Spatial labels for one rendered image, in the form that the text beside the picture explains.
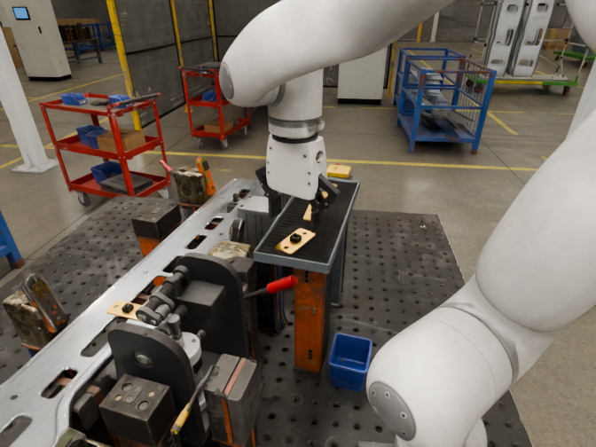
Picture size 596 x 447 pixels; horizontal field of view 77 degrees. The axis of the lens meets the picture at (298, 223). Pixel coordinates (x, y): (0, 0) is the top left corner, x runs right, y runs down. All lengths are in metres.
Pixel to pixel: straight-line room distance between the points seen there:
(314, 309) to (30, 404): 0.55
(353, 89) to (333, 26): 6.73
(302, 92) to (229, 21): 7.68
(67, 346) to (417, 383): 0.63
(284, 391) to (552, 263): 0.80
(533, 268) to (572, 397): 1.91
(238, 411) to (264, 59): 0.46
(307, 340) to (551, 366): 1.59
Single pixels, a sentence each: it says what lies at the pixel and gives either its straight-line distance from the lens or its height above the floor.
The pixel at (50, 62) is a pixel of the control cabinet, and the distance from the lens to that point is 11.09.
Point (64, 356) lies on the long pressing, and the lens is 0.82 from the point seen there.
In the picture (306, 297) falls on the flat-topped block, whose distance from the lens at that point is 0.88.
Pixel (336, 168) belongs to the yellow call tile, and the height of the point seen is 1.16.
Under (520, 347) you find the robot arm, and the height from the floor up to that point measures 1.21.
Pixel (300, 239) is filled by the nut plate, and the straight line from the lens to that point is 0.69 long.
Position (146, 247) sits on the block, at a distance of 1.17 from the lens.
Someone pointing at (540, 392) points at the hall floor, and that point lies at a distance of 2.20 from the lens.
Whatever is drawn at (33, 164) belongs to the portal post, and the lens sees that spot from 5.03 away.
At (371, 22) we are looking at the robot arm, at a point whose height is 1.53.
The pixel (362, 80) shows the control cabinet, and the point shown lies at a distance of 7.15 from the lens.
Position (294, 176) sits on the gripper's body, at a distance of 0.61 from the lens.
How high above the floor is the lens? 1.54
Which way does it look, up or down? 30 degrees down
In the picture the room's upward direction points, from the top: straight up
